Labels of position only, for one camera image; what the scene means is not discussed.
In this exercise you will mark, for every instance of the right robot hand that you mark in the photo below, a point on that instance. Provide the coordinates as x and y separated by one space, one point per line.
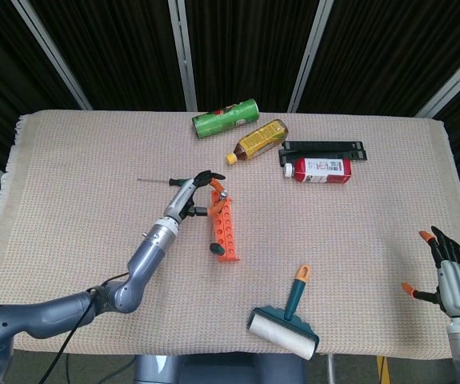
459 292

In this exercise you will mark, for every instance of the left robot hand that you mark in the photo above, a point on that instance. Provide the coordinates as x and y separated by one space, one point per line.
181 198

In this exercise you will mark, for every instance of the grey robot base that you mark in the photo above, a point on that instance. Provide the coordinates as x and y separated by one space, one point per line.
213 370

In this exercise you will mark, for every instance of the green black striped screwdriver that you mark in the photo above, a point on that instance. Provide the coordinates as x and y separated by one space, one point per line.
173 182

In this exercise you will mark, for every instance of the orange hole block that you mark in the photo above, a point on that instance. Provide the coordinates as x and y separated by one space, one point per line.
227 236

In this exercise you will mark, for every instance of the green chip can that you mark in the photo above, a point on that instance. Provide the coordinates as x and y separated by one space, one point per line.
223 120

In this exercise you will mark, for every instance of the yellow label tea bottle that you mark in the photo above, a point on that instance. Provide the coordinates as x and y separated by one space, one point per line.
257 140

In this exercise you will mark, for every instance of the beige woven tablecloth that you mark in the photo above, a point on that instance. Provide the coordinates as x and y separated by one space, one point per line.
73 240

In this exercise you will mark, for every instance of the red juice carton bottle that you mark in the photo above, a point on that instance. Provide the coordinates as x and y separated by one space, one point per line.
321 171

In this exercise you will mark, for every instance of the black plastic strip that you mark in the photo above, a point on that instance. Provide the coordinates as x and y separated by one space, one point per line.
325 154
321 145

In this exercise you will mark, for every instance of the metal table leg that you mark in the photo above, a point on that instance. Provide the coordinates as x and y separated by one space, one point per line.
330 370

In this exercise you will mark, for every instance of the teal lint roller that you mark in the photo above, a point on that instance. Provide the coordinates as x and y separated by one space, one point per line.
295 298

